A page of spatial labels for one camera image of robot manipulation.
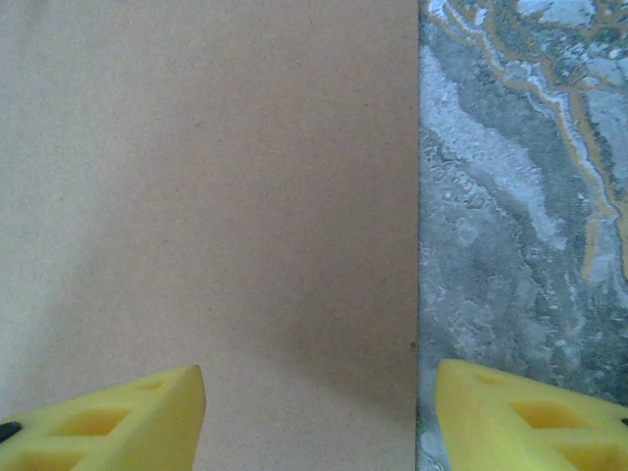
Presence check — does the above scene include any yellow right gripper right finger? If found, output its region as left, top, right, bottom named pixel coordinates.
left=435, top=357, right=628, bottom=471

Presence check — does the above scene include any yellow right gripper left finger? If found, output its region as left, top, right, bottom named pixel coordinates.
left=0, top=363, right=206, bottom=471

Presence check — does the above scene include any brown backing board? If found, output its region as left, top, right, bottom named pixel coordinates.
left=0, top=0, right=421, bottom=471

